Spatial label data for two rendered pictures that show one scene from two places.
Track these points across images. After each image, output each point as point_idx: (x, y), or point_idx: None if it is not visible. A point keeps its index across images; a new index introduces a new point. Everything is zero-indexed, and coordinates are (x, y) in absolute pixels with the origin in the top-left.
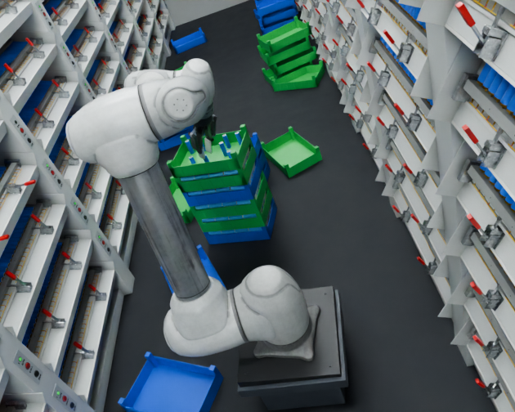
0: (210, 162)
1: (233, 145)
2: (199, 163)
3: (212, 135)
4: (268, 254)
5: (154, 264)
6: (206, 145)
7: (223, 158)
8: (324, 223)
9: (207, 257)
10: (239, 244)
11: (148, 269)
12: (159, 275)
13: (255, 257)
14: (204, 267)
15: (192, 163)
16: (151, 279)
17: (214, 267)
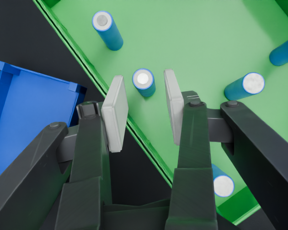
0: (133, 137)
1: None
2: (145, 17)
3: (223, 145)
4: (151, 187)
5: (19, 13)
6: (167, 93)
7: (211, 99)
8: (261, 227)
9: (70, 115)
10: None
11: (7, 14)
12: (10, 48)
13: (135, 170)
14: (66, 108)
15: (100, 36)
16: None
17: (77, 123)
